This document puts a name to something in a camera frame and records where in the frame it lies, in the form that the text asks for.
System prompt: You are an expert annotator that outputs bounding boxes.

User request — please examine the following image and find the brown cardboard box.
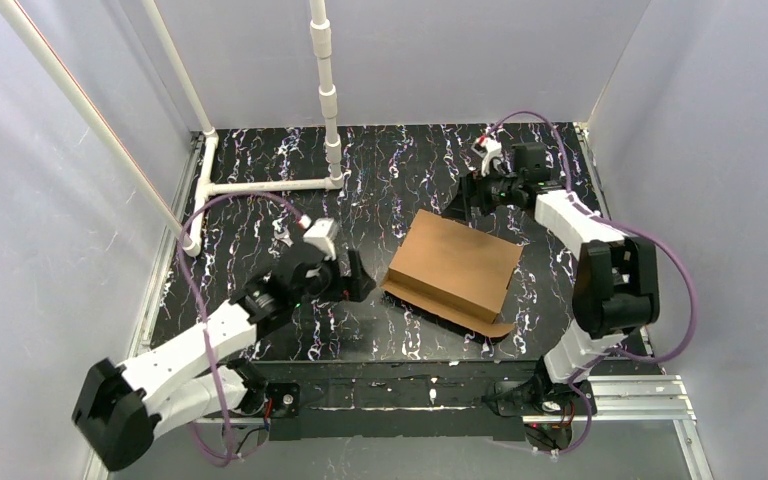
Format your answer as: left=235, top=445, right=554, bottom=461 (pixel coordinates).
left=381, top=210, right=523, bottom=339

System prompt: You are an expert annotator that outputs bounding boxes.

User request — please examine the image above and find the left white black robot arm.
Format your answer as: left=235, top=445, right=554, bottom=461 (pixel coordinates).
left=71, top=245, right=376, bottom=472

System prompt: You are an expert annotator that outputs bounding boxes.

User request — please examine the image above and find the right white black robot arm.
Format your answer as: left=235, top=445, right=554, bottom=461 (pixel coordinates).
left=442, top=135, right=660, bottom=403

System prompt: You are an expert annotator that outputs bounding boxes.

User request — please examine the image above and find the silver wrench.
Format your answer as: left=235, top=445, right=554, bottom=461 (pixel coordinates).
left=273, top=225, right=293, bottom=247

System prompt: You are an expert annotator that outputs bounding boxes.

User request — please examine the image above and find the aluminium rail base frame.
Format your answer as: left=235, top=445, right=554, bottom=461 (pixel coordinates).
left=85, top=122, right=717, bottom=480

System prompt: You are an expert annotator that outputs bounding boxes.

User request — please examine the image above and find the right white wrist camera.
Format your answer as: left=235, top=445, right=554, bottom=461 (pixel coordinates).
left=472, top=135, right=503, bottom=177

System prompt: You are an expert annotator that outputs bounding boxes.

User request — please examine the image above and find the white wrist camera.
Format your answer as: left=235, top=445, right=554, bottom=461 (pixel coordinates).
left=303, top=218, right=339, bottom=260
left=472, top=135, right=503, bottom=177

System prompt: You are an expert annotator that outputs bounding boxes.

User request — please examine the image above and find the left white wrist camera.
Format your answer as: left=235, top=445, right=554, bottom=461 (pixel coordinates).
left=303, top=218, right=339, bottom=260

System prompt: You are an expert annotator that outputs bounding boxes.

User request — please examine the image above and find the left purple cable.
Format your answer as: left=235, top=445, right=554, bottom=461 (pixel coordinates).
left=175, top=192, right=309, bottom=468

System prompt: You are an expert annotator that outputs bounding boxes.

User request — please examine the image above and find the purple cable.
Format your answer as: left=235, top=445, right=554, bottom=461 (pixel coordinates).
left=175, top=192, right=309, bottom=468
left=483, top=110, right=699, bottom=456

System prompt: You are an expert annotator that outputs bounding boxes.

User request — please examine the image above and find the white pvc pipe frame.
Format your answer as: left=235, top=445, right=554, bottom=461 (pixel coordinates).
left=0, top=0, right=349, bottom=256

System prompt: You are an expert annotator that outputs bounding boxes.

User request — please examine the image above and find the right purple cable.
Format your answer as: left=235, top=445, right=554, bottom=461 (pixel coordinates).
left=483, top=110, right=699, bottom=456

